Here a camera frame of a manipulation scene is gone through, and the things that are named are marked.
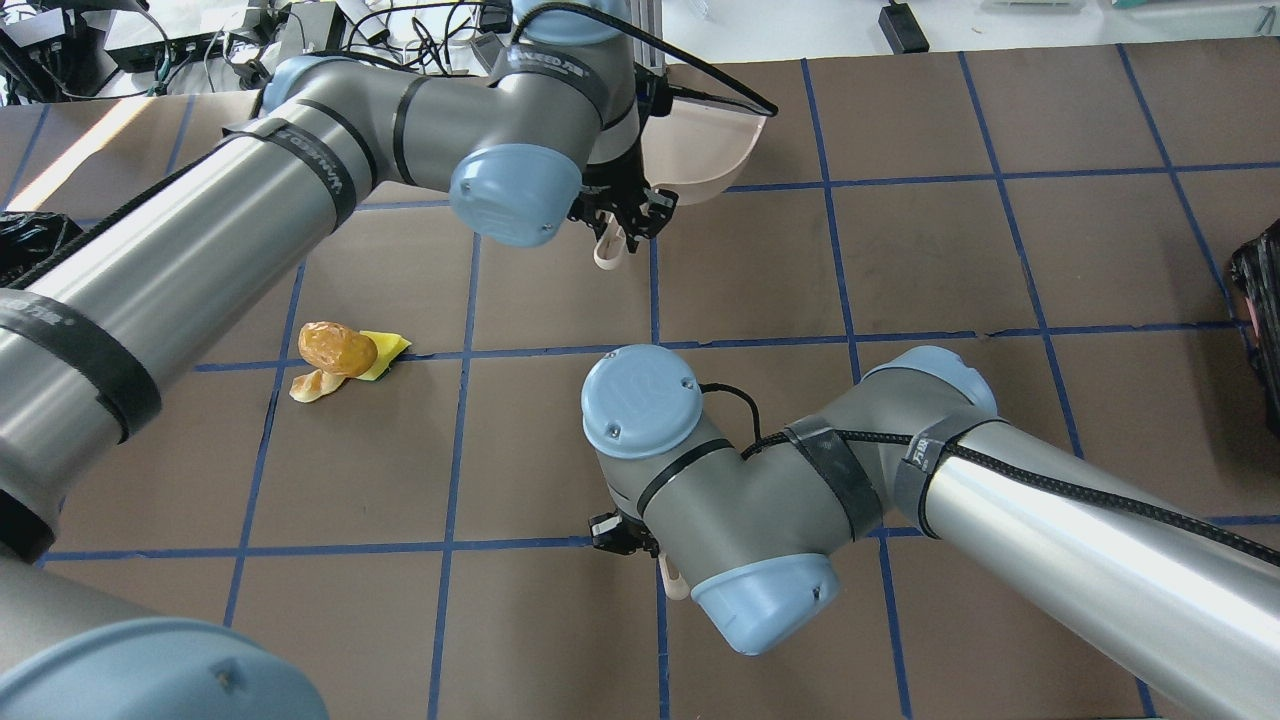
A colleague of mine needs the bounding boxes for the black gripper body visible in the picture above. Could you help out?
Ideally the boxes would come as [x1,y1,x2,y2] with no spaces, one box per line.
[568,140,680,252]
[588,509,660,559]

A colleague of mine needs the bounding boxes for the beige hand brush black bristles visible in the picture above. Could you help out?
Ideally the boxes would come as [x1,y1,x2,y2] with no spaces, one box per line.
[657,552,692,601]

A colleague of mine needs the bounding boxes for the beige plastic dustpan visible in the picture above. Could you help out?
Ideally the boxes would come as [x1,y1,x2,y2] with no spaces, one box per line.
[588,65,769,270]

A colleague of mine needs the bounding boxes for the yellow sponge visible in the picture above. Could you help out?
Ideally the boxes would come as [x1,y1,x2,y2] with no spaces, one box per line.
[356,331,412,380]

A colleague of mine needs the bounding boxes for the brown bread roll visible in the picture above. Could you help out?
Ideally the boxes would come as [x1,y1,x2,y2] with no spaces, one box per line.
[298,322,379,378]

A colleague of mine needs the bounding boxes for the croissant piece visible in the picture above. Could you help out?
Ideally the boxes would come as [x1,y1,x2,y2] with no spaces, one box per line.
[289,369,348,404]

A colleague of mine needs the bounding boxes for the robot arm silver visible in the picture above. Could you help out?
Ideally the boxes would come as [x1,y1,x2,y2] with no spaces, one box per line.
[3,1,675,719]
[580,345,1279,719]

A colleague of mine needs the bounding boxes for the black power adapter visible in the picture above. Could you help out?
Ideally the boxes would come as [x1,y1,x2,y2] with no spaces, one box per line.
[877,1,931,55]

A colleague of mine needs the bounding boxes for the black network switch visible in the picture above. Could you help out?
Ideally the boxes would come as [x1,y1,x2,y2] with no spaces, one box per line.
[102,23,273,73]

